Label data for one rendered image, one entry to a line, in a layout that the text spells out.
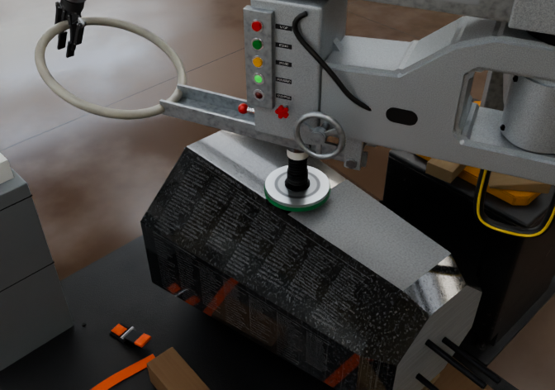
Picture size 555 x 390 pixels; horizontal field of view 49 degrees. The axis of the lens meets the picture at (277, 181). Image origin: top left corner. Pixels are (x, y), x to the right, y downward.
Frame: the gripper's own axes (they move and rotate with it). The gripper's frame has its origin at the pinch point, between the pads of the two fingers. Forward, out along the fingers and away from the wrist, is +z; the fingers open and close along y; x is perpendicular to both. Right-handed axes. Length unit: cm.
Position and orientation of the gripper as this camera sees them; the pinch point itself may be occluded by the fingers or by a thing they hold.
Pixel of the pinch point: (66, 45)
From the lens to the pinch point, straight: 232.4
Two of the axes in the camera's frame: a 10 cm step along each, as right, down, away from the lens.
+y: 7.2, 6.5, -2.3
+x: 6.0, -4.2, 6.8
